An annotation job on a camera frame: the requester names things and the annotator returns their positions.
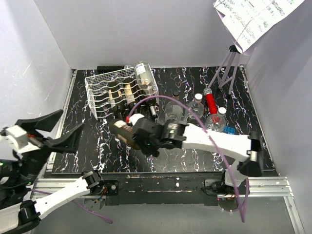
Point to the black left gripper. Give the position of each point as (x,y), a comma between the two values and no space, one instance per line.
(69,141)

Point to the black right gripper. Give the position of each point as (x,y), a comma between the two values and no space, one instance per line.
(148,151)

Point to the olive green wine bottle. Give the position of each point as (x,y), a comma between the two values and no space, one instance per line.
(124,132)

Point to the dark wine bottle neck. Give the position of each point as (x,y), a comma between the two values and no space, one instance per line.
(115,99)

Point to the dark green wine bottle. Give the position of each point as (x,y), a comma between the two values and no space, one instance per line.
(131,93)

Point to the clear round glass bottle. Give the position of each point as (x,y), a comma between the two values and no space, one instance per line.
(145,78)

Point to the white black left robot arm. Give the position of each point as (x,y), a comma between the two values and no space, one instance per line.
(18,215)

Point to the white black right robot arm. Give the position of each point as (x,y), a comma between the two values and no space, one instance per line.
(246,150)

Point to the clear bottle black cap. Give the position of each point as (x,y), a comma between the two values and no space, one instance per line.
(175,111)

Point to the clear bottle white cap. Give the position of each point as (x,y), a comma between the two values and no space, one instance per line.
(196,107)

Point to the small bottle white cap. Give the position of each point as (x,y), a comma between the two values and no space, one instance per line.
(217,122)

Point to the red glitter tube bottle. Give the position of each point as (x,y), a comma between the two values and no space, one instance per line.
(210,100)

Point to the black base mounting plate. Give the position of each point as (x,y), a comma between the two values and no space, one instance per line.
(162,188)

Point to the blue white toy bricks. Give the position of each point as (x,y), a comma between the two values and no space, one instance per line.
(229,130)

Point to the purple tripod stand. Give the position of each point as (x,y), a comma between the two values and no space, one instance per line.
(232,57)

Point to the white printed paper sheets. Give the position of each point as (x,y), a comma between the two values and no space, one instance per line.
(248,20)

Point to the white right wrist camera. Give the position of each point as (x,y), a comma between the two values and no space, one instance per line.
(134,118)

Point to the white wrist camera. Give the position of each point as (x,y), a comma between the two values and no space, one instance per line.
(15,137)
(134,118)

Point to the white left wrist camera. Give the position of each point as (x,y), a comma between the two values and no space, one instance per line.
(15,137)

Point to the white wire wine rack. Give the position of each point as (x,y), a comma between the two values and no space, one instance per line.
(97,91)

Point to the aluminium frame rail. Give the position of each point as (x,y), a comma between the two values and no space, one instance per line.
(267,186)

